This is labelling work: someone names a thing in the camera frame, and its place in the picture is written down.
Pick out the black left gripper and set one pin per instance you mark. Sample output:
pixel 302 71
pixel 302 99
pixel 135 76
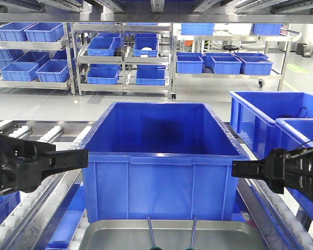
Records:
pixel 25 164

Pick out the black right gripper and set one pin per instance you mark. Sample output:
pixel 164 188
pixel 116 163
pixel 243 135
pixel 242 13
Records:
pixel 280 169

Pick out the green black cross screwdriver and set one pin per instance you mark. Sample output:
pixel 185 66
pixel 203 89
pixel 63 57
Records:
pixel 153 247

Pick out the stainless steel tray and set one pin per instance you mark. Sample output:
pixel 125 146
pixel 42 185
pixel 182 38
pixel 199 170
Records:
pixel 170 234

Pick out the blue bin front right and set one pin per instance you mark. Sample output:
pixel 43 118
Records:
pixel 296 137

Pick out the blue bin at right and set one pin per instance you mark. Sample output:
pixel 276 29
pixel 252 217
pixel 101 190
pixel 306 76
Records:
pixel 254 115

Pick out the large blue bin on rollers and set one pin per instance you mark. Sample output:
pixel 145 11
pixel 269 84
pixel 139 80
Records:
pixel 160 161

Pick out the steel wheeled cart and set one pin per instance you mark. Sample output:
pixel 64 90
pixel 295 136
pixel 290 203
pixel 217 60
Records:
pixel 232 44

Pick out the middle steel shelf rack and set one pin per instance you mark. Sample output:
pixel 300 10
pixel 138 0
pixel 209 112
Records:
pixel 124 58

